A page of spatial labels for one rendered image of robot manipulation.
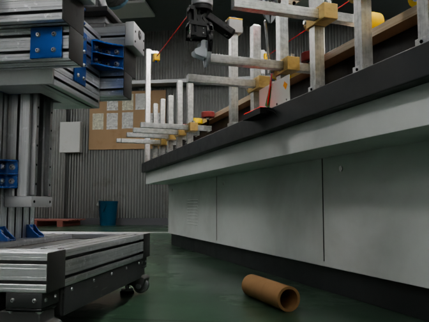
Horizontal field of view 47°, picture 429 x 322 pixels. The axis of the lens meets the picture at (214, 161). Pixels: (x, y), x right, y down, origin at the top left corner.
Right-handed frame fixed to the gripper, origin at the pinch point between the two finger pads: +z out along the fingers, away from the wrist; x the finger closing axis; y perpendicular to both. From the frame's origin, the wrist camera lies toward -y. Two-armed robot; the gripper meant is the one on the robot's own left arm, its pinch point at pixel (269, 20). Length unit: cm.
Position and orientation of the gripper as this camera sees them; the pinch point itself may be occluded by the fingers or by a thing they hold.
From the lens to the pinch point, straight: 189.5
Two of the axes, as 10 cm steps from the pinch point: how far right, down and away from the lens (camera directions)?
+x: 9.5, 0.3, 3.2
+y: 3.3, -0.9, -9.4
